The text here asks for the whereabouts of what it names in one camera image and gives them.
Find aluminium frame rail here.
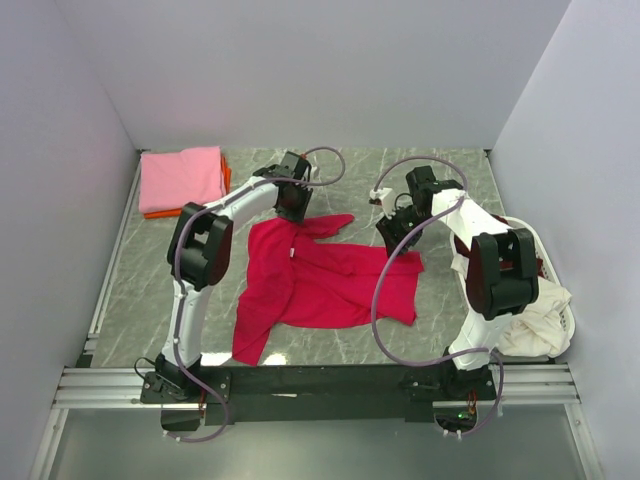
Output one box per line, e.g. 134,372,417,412
52,324,584,411

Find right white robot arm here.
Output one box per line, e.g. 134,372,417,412
369,166,539,399

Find folded orange t-shirt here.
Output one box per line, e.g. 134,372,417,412
142,155,233,221

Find cream white t-shirt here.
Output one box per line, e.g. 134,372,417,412
449,254,574,359

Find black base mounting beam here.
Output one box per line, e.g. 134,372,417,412
140,364,497,431

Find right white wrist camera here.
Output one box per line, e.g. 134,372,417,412
369,187,397,218

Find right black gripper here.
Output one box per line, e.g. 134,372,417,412
375,205,435,261

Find crimson red t-shirt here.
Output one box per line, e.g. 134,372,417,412
232,214,424,366

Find folded pink t-shirt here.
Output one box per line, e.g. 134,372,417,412
137,145,226,214

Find dark maroon t-shirt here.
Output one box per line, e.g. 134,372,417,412
493,214,546,278

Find white laundry basket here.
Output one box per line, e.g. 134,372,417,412
448,215,577,359

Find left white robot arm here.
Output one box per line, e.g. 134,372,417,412
143,151,315,403

